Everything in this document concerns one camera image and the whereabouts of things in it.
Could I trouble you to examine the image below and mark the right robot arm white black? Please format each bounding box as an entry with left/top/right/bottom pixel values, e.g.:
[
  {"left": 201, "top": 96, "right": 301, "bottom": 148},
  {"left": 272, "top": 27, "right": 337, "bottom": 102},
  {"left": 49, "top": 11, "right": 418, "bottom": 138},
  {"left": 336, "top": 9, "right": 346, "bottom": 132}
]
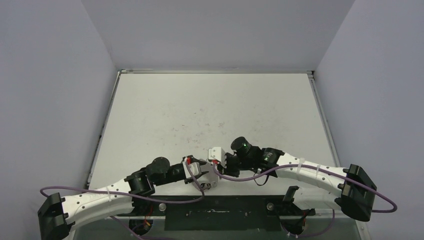
[{"left": 211, "top": 136, "right": 377, "bottom": 222}]

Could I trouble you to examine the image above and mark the purple cable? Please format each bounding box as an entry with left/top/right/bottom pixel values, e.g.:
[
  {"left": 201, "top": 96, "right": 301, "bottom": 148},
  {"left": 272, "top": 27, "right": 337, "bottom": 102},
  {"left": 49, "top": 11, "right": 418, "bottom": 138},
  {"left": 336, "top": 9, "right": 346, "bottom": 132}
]
[
  {"left": 39, "top": 162, "right": 206, "bottom": 240},
  {"left": 211, "top": 162, "right": 398, "bottom": 214}
]

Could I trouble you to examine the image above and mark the grey key holder with rings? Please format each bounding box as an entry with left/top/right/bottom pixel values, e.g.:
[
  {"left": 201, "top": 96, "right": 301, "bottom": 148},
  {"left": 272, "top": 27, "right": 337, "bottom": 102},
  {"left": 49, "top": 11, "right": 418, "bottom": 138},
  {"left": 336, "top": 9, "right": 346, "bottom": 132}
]
[{"left": 196, "top": 161, "right": 219, "bottom": 191}]

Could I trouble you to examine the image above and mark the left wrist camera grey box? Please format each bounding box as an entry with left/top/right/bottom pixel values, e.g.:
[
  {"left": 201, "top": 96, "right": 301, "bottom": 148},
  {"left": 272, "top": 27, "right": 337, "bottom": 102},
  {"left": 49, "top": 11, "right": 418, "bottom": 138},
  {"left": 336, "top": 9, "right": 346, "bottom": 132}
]
[{"left": 181, "top": 155, "right": 202, "bottom": 182}]

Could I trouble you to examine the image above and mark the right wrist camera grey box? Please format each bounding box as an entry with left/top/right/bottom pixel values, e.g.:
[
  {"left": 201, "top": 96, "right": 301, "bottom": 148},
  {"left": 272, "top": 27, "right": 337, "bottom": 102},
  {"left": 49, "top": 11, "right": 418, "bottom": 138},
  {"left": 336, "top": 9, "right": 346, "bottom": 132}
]
[{"left": 207, "top": 147, "right": 227, "bottom": 168}]

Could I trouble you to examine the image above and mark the black loop cable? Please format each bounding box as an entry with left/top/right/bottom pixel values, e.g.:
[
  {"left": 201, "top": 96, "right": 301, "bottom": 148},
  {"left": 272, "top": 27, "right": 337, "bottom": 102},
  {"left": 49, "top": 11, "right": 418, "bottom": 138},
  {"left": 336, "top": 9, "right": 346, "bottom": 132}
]
[{"left": 253, "top": 172, "right": 271, "bottom": 187}]

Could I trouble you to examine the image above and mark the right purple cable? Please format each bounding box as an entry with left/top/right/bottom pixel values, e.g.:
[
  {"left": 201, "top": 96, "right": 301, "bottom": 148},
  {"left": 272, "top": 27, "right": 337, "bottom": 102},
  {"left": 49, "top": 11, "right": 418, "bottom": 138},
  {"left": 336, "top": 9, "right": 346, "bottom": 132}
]
[{"left": 211, "top": 162, "right": 398, "bottom": 214}]

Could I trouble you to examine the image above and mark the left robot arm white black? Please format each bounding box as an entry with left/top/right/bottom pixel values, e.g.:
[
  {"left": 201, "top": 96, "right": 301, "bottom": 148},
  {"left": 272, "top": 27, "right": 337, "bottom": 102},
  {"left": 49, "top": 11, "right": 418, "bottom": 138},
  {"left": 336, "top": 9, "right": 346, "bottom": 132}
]
[{"left": 37, "top": 155, "right": 218, "bottom": 240}]

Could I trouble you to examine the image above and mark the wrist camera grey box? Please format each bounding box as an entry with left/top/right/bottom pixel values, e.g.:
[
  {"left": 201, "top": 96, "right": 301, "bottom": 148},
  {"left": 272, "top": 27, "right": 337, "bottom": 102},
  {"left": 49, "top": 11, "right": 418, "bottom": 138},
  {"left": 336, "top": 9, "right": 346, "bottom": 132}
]
[
  {"left": 207, "top": 147, "right": 227, "bottom": 168},
  {"left": 181, "top": 155, "right": 202, "bottom": 182}
]

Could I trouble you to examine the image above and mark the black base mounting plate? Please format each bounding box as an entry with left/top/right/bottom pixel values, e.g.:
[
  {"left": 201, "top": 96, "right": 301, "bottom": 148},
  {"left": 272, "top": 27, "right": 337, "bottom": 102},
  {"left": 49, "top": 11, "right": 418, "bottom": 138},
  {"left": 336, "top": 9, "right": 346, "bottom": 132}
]
[{"left": 128, "top": 195, "right": 316, "bottom": 232}]

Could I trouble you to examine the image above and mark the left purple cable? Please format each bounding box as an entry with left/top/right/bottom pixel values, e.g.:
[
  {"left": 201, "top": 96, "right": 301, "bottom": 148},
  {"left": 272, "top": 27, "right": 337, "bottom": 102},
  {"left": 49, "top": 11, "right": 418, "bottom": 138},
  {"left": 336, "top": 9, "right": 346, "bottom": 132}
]
[{"left": 39, "top": 162, "right": 206, "bottom": 240}]

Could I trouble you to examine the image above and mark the aluminium table frame rail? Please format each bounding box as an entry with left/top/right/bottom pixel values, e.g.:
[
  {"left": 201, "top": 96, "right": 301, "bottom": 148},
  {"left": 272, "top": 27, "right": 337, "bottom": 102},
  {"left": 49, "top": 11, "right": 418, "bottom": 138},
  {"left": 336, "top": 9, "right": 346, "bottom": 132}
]
[{"left": 307, "top": 71, "right": 341, "bottom": 167}]

